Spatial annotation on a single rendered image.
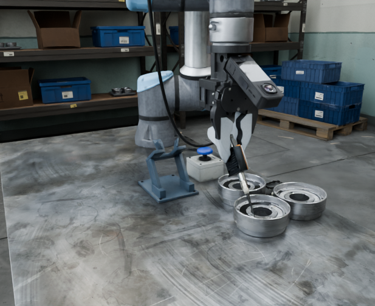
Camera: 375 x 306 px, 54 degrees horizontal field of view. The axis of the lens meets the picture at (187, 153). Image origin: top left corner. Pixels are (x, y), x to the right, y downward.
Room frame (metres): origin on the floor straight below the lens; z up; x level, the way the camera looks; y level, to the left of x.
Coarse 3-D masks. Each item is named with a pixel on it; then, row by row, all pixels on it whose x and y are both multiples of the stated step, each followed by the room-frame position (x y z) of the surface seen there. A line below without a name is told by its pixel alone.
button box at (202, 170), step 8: (192, 160) 0.88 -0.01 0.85; (200, 160) 0.87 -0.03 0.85; (208, 160) 0.87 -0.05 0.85; (216, 160) 0.87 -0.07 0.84; (192, 168) 0.87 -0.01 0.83; (200, 168) 0.84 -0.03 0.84; (208, 168) 0.85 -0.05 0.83; (216, 168) 0.86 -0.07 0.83; (192, 176) 0.87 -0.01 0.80; (200, 176) 0.84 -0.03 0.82; (208, 176) 0.85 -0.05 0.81; (216, 176) 0.86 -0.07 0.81
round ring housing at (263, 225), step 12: (240, 204) 0.66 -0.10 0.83; (276, 204) 0.65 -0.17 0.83; (288, 204) 0.63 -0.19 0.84; (240, 216) 0.60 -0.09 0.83; (252, 216) 0.61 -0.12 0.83; (264, 216) 0.61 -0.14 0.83; (276, 216) 0.61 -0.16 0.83; (288, 216) 0.60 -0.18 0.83; (240, 228) 0.61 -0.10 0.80; (252, 228) 0.58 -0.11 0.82; (264, 228) 0.57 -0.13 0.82; (276, 228) 0.58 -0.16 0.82
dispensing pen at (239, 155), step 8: (232, 136) 0.67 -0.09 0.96; (232, 144) 0.66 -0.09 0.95; (232, 152) 0.64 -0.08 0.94; (240, 152) 0.64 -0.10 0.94; (232, 160) 0.64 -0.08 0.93; (240, 160) 0.63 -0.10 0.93; (232, 168) 0.64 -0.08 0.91; (240, 168) 0.62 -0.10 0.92; (240, 176) 0.63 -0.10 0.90; (248, 192) 0.62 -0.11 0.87; (248, 200) 0.61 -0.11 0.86
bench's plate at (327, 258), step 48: (0, 144) 1.19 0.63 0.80; (48, 144) 1.18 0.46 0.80; (96, 144) 1.17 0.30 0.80; (48, 192) 0.79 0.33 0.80; (96, 192) 0.79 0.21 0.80; (144, 192) 0.78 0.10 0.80; (48, 240) 0.58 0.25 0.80; (96, 240) 0.58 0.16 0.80; (144, 240) 0.58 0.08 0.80; (192, 240) 0.57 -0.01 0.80; (240, 240) 0.57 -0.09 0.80; (288, 240) 0.57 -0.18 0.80; (336, 240) 0.57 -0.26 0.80; (48, 288) 0.45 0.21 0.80; (96, 288) 0.45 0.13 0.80; (144, 288) 0.45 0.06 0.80; (192, 288) 0.44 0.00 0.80; (240, 288) 0.44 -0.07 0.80; (288, 288) 0.44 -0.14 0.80; (336, 288) 0.44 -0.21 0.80
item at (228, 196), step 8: (224, 176) 0.78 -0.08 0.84; (232, 176) 0.79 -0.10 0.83; (248, 176) 0.79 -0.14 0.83; (256, 176) 0.78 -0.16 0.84; (232, 184) 0.76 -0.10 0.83; (240, 184) 0.77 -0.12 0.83; (248, 184) 0.76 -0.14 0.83; (264, 184) 0.73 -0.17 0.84; (224, 192) 0.71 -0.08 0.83; (232, 192) 0.70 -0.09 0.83; (240, 192) 0.70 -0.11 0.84; (256, 192) 0.70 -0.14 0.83; (264, 192) 0.72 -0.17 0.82; (224, 200) 0.72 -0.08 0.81; (232, 200) 0.70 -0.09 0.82
